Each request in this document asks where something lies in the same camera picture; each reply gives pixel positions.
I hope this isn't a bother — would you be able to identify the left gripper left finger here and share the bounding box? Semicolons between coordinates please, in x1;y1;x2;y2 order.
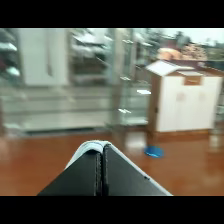
37;140;103;197

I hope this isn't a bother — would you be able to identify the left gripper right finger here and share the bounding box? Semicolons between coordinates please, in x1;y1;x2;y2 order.
101;141;173;197

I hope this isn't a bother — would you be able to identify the blue round disc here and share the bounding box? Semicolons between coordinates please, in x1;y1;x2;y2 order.
143;145;165;159

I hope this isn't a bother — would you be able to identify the white wooden cabinet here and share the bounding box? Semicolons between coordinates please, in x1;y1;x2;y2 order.
145;59;224;142

